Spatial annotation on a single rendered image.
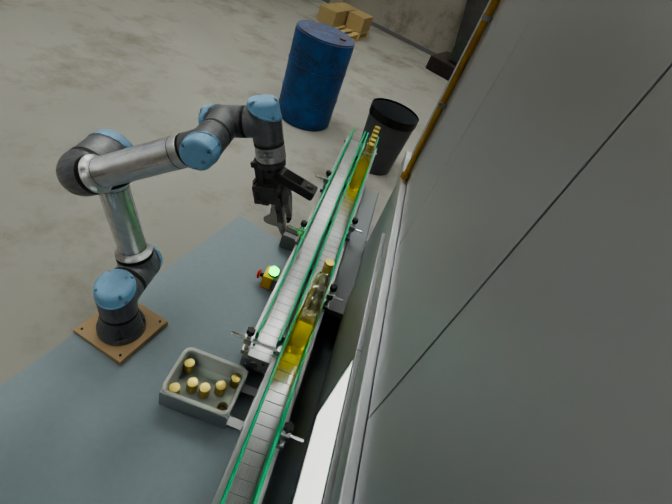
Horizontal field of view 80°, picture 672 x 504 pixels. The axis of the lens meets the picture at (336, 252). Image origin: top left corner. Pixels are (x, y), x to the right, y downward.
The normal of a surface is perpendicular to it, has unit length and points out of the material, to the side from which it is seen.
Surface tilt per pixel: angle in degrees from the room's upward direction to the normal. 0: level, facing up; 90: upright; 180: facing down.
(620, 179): 90
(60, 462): 0
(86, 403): 0
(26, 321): 0
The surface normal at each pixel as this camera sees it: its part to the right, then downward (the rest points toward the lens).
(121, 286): 0.22, -0.62
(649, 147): -0.93, -0.37
